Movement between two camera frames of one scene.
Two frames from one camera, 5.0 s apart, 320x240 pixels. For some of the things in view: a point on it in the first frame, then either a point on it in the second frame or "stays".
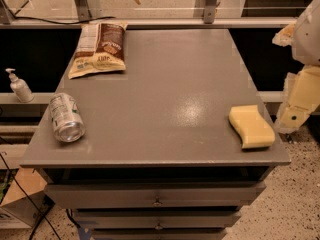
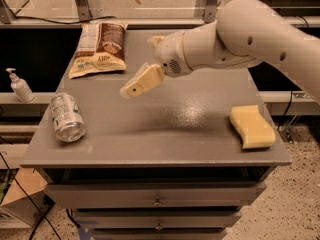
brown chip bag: (101, 48) stays
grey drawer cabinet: (161, 158) stays
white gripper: (308, 37) to (170, 56)
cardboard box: (16, 209) stays
